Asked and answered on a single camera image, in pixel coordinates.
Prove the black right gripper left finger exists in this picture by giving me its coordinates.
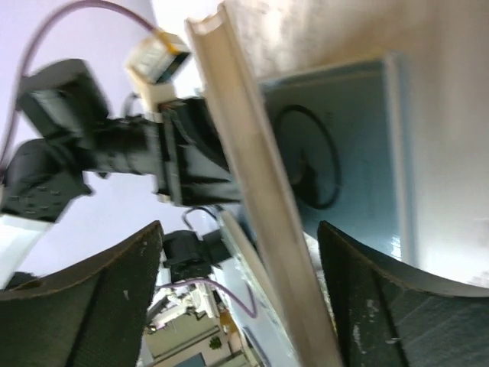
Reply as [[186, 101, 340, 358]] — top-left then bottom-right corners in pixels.
[[1, 221, 164, 366]]

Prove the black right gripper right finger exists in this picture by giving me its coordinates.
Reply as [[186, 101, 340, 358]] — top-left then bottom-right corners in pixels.
[[317, 221, 488, 366]]

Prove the black Moon and Sixpence book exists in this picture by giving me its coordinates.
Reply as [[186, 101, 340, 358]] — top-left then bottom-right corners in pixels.
[[186, 2, 343, 366]]

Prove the pale grey-green circle book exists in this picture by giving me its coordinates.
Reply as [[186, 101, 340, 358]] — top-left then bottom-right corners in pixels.
[[259, 52, 417, 265]]

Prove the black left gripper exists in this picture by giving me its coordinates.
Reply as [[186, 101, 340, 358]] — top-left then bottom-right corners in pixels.
[[87, 97, 241, 206]]

